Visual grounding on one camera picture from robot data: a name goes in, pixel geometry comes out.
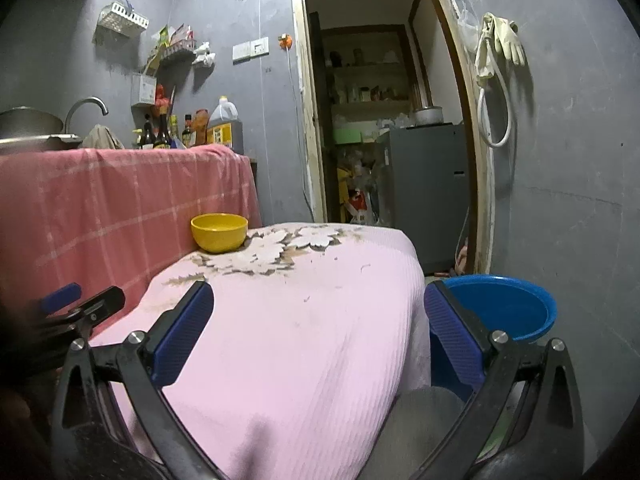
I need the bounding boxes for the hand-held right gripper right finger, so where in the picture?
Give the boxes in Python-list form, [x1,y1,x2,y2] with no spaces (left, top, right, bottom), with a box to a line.
[423,280,586,480]

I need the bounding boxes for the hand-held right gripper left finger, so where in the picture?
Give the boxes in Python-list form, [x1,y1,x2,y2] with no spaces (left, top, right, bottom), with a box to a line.
[50,280,223,480]

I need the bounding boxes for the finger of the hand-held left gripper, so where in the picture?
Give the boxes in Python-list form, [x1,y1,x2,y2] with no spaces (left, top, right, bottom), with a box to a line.
[55,286,126,333]
[40,282,82,313]

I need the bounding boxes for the blue plastic basin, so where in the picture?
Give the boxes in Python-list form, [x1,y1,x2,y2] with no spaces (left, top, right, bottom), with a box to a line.
[440,274,558,345]

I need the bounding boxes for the pink checked cloth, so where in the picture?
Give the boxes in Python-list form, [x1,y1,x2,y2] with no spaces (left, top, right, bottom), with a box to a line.
[0,144,263,356]

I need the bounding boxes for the yellow bowl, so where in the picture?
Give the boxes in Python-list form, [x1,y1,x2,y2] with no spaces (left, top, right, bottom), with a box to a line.
[190,213,249,254]

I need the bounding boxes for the pink floral tablecloth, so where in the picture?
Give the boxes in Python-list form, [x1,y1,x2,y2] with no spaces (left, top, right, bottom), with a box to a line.
[90,222,432,480]

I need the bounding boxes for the grey fridge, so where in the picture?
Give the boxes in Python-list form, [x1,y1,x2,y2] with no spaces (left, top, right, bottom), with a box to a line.
[375,123,471,273]

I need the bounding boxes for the red and white plastic bag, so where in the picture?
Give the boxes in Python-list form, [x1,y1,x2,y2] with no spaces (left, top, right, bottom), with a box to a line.
[347,187,378,225]

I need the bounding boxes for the beige rag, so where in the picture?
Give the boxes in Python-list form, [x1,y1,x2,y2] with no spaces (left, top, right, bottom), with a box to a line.
[82,124,125,150]

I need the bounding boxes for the metal wok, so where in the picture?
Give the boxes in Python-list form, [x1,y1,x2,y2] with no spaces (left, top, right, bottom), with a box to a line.
[0,106,65,138]

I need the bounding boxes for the metal faucet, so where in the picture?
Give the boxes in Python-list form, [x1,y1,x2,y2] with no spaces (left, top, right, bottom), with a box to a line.
[64,97,109,133]

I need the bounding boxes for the orange sauce bottle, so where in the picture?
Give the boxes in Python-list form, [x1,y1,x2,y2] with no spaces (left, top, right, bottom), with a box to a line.
[192,109,211,147]

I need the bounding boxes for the cooking oil bottle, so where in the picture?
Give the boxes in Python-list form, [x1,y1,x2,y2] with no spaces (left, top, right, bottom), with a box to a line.
[206,96,244,153]

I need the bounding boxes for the perforated utensil holder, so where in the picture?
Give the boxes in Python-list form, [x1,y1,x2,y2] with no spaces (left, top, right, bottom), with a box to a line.
[131,72,158,107]

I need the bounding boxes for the metal pot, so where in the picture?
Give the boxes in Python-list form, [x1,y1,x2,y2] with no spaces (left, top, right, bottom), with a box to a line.
[411,105,445,126]

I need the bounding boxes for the crumpled white plastic bag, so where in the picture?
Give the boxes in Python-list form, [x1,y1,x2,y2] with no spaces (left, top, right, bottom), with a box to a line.
[192,42,217,67]

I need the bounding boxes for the wooden shelf unit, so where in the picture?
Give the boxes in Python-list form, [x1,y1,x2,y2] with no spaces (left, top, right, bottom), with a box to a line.
[320,25,426,126]

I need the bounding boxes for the cream rubber gloves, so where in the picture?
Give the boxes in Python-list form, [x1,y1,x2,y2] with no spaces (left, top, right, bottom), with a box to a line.
[474,12,527,88]

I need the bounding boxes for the white hose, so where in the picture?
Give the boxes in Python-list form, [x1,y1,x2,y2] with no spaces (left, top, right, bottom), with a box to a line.
[477,67,514,148]

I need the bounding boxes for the white cable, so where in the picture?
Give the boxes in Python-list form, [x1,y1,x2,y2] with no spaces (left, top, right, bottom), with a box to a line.
[287,50,308,196]

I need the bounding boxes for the wooden door frame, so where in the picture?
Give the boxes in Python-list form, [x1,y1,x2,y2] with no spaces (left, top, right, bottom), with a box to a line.
[289,0,496,276]

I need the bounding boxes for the wall shelf with packets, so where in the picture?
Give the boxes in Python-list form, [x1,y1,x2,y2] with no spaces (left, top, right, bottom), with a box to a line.
[145,24,197,68]

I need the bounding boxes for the white wall basket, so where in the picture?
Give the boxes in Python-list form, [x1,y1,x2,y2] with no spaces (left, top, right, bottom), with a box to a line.
[94,2,150,38]

